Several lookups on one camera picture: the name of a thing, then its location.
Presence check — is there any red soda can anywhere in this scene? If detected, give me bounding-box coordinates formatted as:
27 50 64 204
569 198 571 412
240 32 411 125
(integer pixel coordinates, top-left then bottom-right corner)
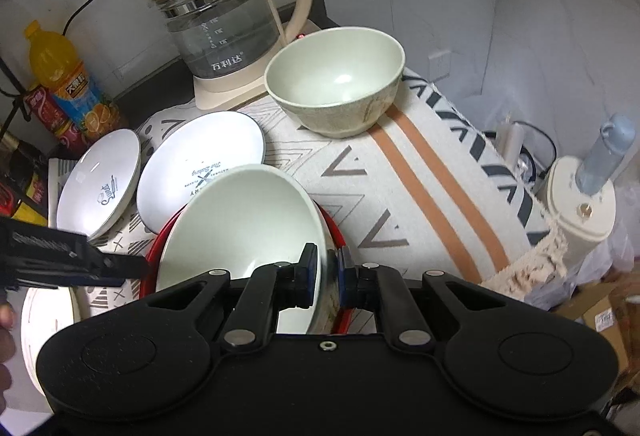
22 86 97 153

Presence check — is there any glass kettle with beige lid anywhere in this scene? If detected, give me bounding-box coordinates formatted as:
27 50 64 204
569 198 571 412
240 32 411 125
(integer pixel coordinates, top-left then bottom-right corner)
148 0 314 79

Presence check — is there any cardboard box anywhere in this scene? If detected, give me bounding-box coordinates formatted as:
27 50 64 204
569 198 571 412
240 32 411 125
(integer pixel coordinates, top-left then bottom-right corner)
555 283 640 368

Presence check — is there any speckled green bowl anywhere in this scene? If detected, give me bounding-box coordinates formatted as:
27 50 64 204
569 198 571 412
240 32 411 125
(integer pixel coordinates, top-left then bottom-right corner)
263 26 406 139

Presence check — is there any plain white plate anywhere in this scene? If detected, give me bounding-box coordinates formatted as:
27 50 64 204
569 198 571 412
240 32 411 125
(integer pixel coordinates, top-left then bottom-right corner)
21 286 81 398

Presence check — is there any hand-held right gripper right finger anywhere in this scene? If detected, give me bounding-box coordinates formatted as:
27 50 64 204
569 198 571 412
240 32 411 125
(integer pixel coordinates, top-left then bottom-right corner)
336 246 501 349

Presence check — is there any orange juice bottle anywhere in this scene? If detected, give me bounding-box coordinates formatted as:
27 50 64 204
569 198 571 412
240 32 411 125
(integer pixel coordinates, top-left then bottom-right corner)
24 20 129 137

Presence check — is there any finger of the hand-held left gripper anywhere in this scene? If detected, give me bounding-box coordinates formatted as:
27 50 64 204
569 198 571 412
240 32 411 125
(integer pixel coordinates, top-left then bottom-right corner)
0 216 152 289

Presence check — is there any yellow can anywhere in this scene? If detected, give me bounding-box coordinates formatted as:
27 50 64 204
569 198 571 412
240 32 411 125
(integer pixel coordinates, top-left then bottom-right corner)
0 151 51 223

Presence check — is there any white power adapter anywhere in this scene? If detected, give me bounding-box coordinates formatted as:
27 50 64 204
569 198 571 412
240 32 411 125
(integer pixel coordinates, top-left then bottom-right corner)
495 116 527 167

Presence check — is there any patterned tablecloth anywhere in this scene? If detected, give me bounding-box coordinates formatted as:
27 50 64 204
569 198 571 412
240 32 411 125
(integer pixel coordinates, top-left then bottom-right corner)
20 66 572 398

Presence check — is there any white wall socket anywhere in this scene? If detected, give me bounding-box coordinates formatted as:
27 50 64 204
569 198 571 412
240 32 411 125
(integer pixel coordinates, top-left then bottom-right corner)
427 48 454 82

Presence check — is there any person's left hand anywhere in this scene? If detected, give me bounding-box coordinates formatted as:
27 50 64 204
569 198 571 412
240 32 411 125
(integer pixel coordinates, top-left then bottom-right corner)
0 302 17 398

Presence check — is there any white cylindrical appliance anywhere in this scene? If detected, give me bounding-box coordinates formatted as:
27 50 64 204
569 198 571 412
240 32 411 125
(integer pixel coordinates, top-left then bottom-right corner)
544 155 617 275

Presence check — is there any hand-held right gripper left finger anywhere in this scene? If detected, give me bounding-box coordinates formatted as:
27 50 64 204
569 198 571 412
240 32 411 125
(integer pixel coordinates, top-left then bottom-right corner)
142 243 321 349

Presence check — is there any pale blue bottle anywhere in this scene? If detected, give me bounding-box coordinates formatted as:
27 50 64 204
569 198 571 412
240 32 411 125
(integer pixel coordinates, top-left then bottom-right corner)
575 114 636 195

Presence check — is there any pale green bowl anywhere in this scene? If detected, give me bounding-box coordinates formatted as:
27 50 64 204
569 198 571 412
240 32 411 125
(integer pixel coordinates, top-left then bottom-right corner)
155 164 331 337

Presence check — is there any white plate with cutlery print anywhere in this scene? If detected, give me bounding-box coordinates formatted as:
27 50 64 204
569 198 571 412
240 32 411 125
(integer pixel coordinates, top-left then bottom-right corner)
136 112 267 233

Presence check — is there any white plate with script print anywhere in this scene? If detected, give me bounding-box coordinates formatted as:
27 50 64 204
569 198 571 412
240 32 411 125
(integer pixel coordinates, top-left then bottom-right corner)
56 129 142 239

